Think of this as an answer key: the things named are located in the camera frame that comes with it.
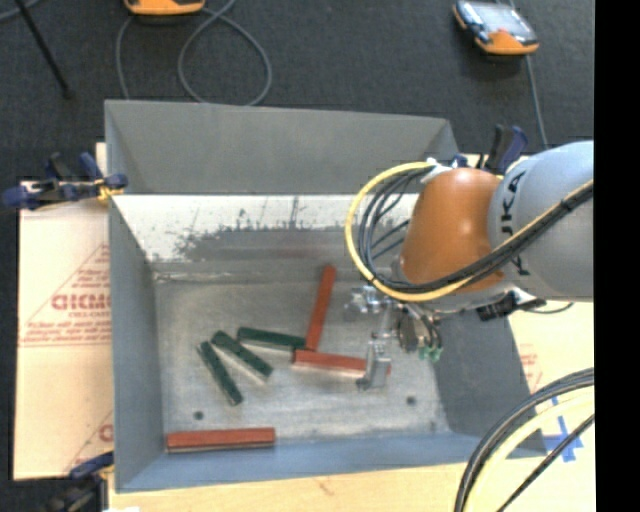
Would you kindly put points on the grey metal bin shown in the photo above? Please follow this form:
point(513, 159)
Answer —
point(300, 400)

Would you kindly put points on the red-brown block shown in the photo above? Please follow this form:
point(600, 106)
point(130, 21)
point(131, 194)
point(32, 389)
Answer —
point(330, 361)
point(320, 307)
point(220, 439)

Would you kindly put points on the brown cardboard board, red print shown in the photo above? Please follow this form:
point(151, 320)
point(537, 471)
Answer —
point(60, 350)

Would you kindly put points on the dark green flat block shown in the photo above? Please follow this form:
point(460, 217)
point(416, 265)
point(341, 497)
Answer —
point(242, 354)
point(220, 372)
point(270, 338)

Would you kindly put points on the black cylinder on white bracket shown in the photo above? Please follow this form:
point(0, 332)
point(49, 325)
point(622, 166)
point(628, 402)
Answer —
point(496, 310)

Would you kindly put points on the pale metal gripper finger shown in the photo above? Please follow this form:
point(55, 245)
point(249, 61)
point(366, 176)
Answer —
point(384, 367)
point(372, 365)

